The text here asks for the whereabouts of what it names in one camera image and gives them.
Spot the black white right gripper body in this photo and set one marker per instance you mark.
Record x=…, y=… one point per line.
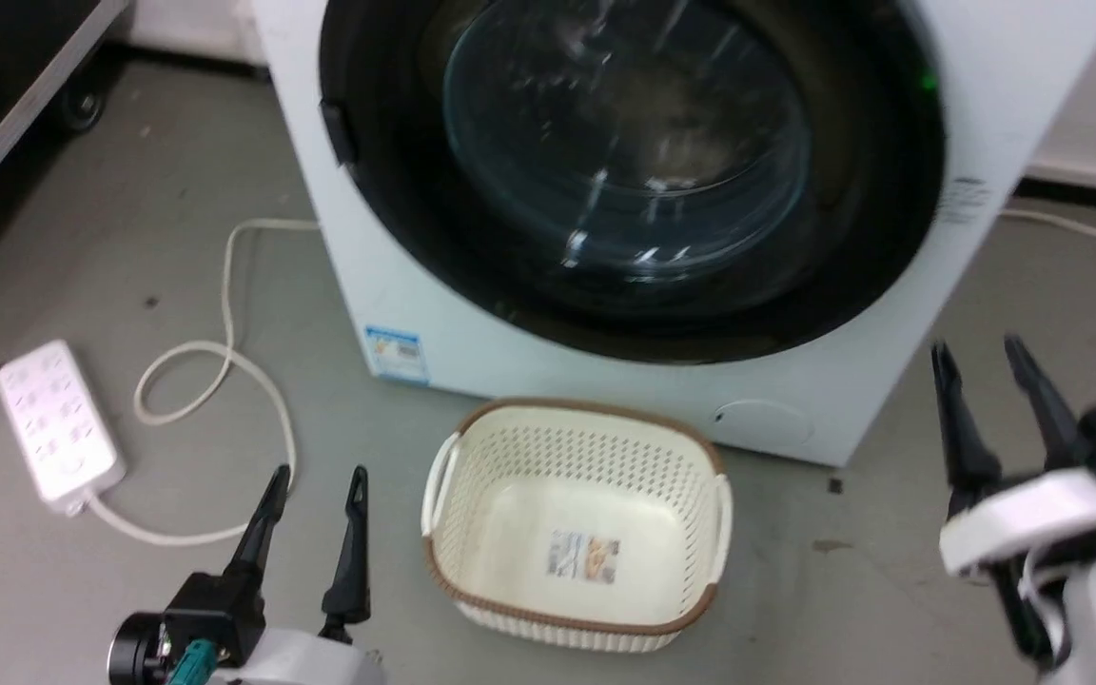
x=1043, y=514

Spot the black caster wheel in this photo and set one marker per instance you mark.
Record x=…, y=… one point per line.
x=82, y=105

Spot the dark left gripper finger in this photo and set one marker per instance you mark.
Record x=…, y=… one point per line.
x=265, y=523
x=351, y=552

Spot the paper label inside basket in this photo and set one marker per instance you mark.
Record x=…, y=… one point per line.
x=584, y=557

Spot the cream perforated laundry basket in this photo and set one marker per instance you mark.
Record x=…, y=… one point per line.
x=510, y=514

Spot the white front-load washing machine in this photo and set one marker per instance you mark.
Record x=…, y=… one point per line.
x=852, y=381

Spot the blue energy label sticker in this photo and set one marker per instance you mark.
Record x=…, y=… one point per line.
x=397, y=353

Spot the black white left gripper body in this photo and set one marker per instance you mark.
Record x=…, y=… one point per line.
x=215, y=618

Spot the round drain filter cover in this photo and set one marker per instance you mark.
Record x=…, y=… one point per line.
x=765, y=420

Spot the round black glass washer door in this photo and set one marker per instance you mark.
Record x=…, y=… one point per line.
x=624, y=171

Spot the white power strip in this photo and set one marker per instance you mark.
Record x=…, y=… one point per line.
x=58, y=419

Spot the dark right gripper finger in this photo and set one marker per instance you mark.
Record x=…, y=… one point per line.
x=962, y=428
x=1043, y=404

